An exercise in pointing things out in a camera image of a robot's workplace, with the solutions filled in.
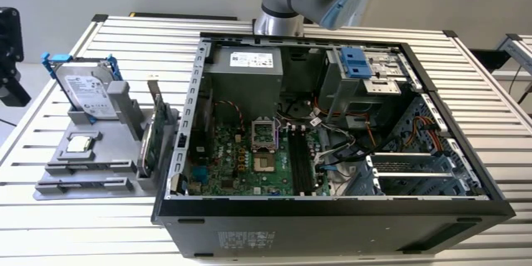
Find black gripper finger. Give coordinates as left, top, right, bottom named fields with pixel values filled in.
left=0, top=6, right=32, bottom=108

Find grey power supply unit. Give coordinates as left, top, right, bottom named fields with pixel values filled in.
left=203, top=44, right=286, bottom=123

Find black cable bundle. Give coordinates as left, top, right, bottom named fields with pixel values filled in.
left=322, top=130, right=378, bottom=170

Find red orange power wire bundle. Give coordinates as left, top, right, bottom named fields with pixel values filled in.
left=412, top=115, right=443, bottom=158

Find blue plastic drive latch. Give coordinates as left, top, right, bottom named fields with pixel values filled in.
left=339, top=47, right=372, bottom=78

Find metal slat side table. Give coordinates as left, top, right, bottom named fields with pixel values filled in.
left=490, top=33, right=532, bottom=80

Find hard disk in blue carrier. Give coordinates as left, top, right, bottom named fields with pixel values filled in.
left=39, top=53, right=124, bottom=123

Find black RAM slot white clips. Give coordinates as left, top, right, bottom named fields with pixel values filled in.
left=299, top=126, right=312, bottom=196
left=290, top=126, right=302, bottom=196

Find metal socket cover frame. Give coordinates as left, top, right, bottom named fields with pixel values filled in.
left=251, top=116, right=279, bottom=152

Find green graphics card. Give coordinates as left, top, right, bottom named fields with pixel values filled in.
left=138, top=74, right=179, bottom=177

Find black case fan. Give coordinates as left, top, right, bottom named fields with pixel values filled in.
left=194, top=90, right=218, bottom=138

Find grey plastic parts rack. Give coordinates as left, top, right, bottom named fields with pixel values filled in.
left=32, top=80, right=183, bottom=201

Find grey metal drive cage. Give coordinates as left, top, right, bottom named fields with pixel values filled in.
left=319, top=46, right=420, bottom=127

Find twisted red black fan wire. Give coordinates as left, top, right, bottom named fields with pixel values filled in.
left=214, top=100, right=247, bottom=132

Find CPU socket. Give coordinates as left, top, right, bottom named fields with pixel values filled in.
left=252, top=152, right=279, bottom=173

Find green motherboard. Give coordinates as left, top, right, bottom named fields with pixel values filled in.
left=187, top=124, right=334, bottom=197

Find black open PC case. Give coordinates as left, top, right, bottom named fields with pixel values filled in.
left=150, top=31, right=516, bottom=259

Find silver CPU chip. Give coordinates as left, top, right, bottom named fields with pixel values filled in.
left=66, top=136, right=95, bottom=153

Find orange data cable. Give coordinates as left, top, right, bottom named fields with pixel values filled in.
left=314, top=96, right=379, bottom=148

